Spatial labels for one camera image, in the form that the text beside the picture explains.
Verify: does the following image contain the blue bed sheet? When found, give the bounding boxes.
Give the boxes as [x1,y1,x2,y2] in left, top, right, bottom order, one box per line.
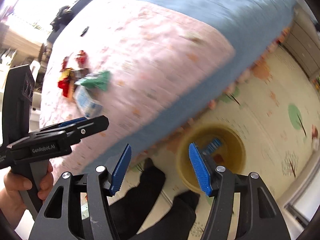
[55,0,299,174]

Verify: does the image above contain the pink bear-print quilt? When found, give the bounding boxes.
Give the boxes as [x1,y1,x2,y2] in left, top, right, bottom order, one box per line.
[40,1,235,176]

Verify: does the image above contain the small red wrapper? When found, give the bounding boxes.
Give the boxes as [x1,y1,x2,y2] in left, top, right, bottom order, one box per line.
[76,50,88,68]

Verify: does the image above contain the person's black trouser legs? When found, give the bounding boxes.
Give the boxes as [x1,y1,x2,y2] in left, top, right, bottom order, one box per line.
[110,158,200,240]

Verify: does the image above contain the person's left hand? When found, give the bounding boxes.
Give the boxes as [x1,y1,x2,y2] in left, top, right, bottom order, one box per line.
[1,162,54,229]

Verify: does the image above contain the cartoon tree play mat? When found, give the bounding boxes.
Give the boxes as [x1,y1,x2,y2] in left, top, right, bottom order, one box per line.
[80,45,320,240]

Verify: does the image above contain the blue nasal spray box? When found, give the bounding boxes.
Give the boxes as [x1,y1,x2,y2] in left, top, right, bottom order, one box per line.
[200,138,222,155]

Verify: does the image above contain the red candy wrapper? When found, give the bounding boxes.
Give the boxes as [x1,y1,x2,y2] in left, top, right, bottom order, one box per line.
[57,56,74,98]

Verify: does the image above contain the black remote on bed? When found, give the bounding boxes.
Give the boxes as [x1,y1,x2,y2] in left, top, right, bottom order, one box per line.
[80,27,89,37]

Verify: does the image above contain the grey drawer cabinet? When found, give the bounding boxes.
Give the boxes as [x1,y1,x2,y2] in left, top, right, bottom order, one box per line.
[283,7,319,80]

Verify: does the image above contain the orange knitted sock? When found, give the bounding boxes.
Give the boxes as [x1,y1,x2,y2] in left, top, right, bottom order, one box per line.
[213,154,225,165]

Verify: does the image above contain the yellow round trash bin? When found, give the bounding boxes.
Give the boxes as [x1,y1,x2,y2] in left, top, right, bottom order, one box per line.
[176,124,246,193]

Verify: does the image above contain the green snack wrapper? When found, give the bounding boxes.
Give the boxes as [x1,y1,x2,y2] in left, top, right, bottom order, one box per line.
[75,70,111,91]

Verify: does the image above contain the small blue white carton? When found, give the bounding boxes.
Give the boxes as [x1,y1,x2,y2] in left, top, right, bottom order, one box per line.
[74,86,103,118]

